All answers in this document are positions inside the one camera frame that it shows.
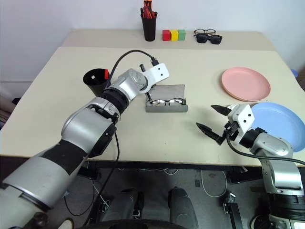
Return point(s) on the red wooden block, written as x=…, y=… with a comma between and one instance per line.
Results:
x=166, y=35

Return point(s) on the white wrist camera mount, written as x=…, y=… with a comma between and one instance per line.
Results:
x=243, y=117
x=157, y=72

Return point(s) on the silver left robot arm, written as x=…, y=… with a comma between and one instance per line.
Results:
x=83, y=124

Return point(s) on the dark rounded shape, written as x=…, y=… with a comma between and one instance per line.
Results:
x=182, y=210
x=121, y=205

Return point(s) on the pink plate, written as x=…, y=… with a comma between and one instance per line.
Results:
x=245, y=83

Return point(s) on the small blue floor object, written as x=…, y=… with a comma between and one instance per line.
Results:
x=66, y=194

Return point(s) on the red and black pen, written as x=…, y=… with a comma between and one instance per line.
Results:
x=143, y=13
x=154, y=14

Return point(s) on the black sunglasses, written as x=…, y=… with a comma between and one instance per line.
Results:
x=215, y=40

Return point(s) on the grey glasses case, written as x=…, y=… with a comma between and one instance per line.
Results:
x=166, y=91

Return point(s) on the red capped marker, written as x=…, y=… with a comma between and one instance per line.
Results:
x=106, y=74

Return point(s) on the black table frame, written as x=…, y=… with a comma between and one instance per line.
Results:
x=166, y=165

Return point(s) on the black frame clear glasses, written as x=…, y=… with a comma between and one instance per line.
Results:
x=199, y=31

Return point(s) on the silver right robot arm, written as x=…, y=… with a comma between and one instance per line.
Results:
x=274, y=143

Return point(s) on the blue plate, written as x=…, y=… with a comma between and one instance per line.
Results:
x=281, y=119

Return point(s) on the brown box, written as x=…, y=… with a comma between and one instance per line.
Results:
x=301, y=82

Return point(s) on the tall black pen holder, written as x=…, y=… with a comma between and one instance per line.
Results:
x=149, y=29

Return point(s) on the blue bin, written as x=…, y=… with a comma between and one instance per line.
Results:
x=294, y=72

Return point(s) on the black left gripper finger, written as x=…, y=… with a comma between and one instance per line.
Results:
x=142, y=67

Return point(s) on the black metal floor bracket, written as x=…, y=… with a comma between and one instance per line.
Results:
x=232, y=211

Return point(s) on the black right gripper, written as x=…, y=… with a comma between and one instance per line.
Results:
x=231, y=130

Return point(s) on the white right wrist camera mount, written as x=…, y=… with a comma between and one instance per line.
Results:
x=243, y=117

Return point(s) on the thin metal frame glasses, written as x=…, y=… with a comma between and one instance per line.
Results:
x=157, y=102

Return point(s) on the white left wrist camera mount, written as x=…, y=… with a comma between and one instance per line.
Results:
x=157, y=72

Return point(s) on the yellow wooden block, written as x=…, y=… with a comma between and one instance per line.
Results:
x=174, y=35

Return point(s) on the white shoe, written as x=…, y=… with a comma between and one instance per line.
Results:
x=65, y=224

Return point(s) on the wide black plastic cup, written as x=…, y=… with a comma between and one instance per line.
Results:
x=95, y=88

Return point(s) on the crumpled white tissue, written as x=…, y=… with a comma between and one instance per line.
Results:
x=233, y=105

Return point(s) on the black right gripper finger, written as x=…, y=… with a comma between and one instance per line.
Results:
x=149, y=97

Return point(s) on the green wooden block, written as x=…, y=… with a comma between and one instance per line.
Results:
x=181, y=35

